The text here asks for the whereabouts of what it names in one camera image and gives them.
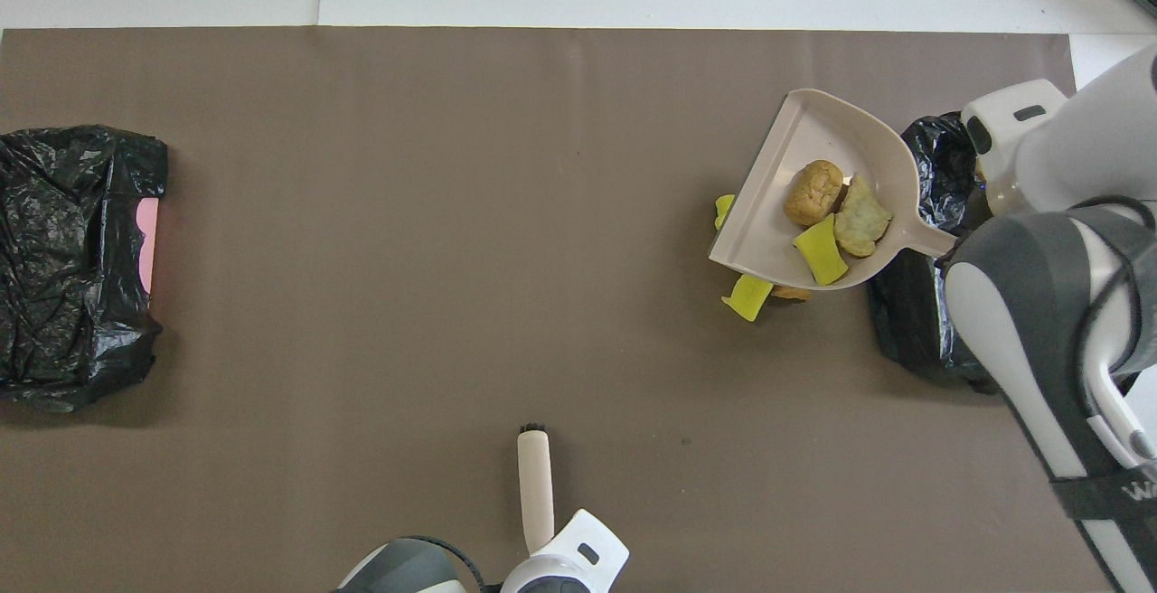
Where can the beige hand brush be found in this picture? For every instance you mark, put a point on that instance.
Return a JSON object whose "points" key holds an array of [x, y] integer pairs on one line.
{"points": [[535, 484]]}

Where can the beige plastic dustpan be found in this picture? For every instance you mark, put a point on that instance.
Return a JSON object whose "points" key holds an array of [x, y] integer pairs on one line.
{"points": [[795, 141]]}

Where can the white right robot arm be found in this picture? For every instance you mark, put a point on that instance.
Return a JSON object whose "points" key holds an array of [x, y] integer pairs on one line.
{"points": [[1085, 141]]}

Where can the brown table mat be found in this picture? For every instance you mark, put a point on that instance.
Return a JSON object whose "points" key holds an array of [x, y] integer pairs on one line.
{"points": [[362, 213]]}

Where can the pink plastic bin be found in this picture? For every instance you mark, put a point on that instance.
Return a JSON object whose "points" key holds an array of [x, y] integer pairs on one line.
{"points": [[147, 240]]}

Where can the black plastic trash bag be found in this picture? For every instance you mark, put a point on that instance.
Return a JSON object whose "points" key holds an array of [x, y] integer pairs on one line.
{"points": [[913, 322], [72, 213]]}

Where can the yellow sponge piece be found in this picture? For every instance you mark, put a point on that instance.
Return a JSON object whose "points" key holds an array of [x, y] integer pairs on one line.
{"points": [[821, 251], [748, 299], [724, 211]]}

